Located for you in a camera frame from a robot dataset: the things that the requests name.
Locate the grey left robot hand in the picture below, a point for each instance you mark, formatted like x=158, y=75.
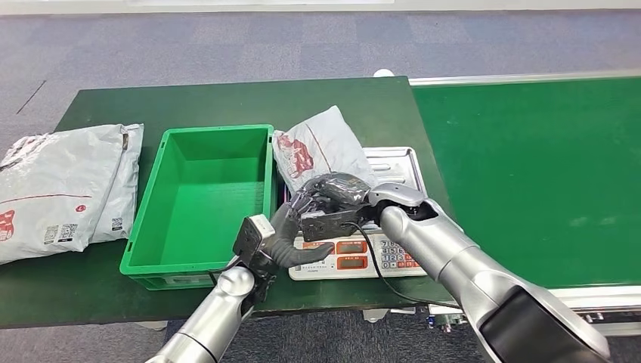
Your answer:
x=285, y=240

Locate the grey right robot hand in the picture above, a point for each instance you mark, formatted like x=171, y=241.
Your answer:
x=335, y=193

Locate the grey parcel with red print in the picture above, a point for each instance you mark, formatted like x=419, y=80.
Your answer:
x=325, y=145

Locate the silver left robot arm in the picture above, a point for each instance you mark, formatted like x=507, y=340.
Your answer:
x=215, y=315

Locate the white round conveyor cap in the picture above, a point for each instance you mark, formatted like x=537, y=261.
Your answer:
x=383, y=73

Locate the white parcel with QR code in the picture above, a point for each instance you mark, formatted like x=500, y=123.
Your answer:
x=125, y=190

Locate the large grey parcel red line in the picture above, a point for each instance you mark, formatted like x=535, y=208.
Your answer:
x=55, y=190

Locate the electronic scale with steel tray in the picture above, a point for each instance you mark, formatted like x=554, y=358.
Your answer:
x=395, y=165

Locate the green plastic crate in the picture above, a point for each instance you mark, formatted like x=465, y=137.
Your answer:
x=200, y=200

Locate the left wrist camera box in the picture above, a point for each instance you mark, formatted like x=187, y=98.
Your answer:
x=253, y=235

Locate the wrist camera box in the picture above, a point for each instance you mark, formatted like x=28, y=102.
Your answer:
x=253, y=235
x=328, y=226

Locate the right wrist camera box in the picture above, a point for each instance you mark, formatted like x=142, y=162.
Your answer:
x=328, y=226

